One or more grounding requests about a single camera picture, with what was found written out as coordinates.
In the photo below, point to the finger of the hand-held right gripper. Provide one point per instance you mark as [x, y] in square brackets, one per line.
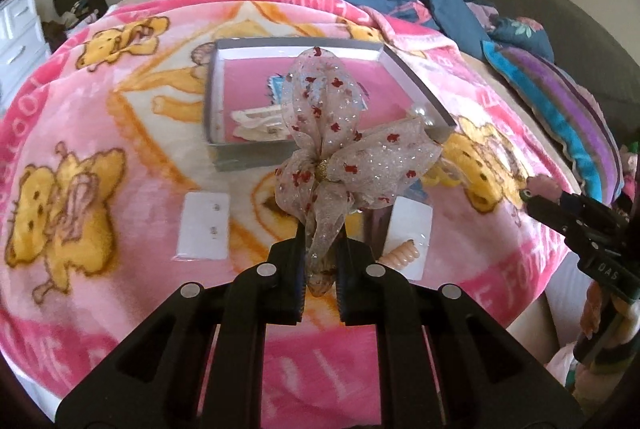
[547, 208]

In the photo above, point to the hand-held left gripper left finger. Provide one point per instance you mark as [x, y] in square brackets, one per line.
[285, 281]

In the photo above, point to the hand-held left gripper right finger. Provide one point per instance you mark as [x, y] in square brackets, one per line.
[352, 291]

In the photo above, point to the sheer ribbon bow red flowers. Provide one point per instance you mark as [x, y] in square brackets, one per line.
[325, 124]

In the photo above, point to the grey box pink inside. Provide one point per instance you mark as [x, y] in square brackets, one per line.
[250, 79]

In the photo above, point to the person's right forearm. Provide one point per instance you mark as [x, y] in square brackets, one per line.
[617, 339]

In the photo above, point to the person's right hand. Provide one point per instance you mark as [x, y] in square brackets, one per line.
[595, 309]

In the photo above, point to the white card in clear sleeve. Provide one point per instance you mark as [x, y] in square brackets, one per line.
[412, 219]

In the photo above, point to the striped blue purple pillow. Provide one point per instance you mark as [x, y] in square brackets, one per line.
[555, 109]

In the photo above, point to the white earring card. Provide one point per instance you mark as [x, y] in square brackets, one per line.
[200, 224]

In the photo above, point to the cream hair clips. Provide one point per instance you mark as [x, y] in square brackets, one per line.
[255, 124]

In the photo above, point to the blue printed card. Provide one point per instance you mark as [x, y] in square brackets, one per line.
[276, 90]

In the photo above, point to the lilac cloth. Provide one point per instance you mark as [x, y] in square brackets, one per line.
[482, 14]

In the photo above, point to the pink printed bear blanket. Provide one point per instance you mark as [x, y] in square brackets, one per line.
[125, 149]

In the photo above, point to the dark brown bag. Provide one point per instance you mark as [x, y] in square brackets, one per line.
[55, 31]

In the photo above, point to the white dresser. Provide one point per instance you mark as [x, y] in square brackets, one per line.
[17, 34]

